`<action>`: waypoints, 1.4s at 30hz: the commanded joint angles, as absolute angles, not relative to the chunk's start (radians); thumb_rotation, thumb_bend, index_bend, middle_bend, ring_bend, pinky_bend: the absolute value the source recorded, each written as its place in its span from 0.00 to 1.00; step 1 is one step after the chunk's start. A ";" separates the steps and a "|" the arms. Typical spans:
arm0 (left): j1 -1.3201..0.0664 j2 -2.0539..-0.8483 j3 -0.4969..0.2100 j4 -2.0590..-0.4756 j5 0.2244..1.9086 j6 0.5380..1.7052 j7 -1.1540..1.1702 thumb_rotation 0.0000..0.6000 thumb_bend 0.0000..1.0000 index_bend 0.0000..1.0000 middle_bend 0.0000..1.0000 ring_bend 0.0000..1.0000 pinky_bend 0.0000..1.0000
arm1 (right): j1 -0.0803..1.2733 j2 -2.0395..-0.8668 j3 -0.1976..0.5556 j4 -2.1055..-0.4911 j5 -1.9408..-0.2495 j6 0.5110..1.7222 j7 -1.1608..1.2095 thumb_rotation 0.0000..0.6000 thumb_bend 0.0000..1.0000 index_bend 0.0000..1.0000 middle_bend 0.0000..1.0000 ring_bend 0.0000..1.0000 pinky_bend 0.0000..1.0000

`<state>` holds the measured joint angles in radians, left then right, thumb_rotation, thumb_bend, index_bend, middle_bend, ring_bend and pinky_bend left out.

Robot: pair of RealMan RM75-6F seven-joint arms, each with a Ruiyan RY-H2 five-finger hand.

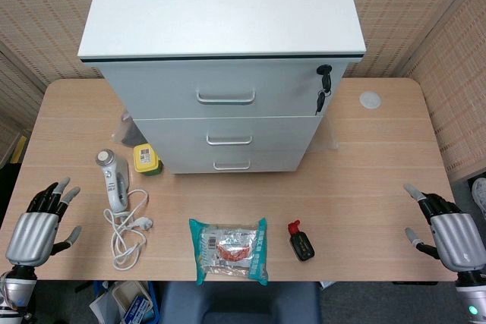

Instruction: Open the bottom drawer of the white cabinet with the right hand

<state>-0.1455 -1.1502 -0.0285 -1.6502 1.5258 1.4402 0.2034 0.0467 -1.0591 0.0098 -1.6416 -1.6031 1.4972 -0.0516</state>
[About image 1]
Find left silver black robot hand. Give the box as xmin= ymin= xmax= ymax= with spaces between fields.
xmin=4 ymin=177 xmax=83 ymax=266

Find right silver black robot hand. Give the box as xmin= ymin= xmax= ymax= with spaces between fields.
xmin=402 ymin=182 xmax=478 ymax=272

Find white drawer with keyhole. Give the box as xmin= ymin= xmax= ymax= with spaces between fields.
xmin=99 ymin=59 xmax=349 ymax=121

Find white three-drawer cabinet body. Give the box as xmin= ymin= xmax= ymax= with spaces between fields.
xmin=77 ymin=0 xmax=368 ymax=175

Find white shoe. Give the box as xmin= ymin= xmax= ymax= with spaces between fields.
xmin=472 ymin=178 xmax=486 ymax=215

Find yellow flat object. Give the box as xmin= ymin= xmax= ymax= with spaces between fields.
xmin=9 ymin=134 xmax=28 ymax=164

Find white paper sheets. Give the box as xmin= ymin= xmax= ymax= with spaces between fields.
xmin=89 ymin=289 xmax=126 ymax=324

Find white box with blue print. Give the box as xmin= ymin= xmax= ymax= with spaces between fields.
xmin=112 ymin=281 xmax=155 ymax=324

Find green jar with yellow lid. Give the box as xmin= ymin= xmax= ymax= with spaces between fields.
xmin=132 ymin=143 xmax=165 ymax=178

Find clear plastic bag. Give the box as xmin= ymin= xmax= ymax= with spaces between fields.
xmin=110 ymin=109 xmax=144 ymax=149

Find black bottle with red cap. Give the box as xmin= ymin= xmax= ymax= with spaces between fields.
xmin=287 ymin=219 xmax=315 ymax=263

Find grey round desk grommet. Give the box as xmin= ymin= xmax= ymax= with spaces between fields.
xmin=358 ymin=90 xmax=382 ymax=109

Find black hanging key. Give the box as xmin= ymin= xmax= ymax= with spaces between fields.
xmin=314 ymin=90 xmax=331 ymax=115

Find teal snack packet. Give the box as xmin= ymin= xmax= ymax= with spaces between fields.
xmin=188 ymin=217 xmax=269 ymax=287

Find black key in lock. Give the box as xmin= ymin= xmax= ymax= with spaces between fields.
xmin=316 ymin=64 xmax=333 ymax=93

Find dark blue chair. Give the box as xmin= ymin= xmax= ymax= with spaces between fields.
xmin=161 ymin=282 xmax=322 ymax=324

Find white power cable with plug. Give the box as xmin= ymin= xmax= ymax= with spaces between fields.
xmin=103 ymin=188 xmax=155 ymax=270

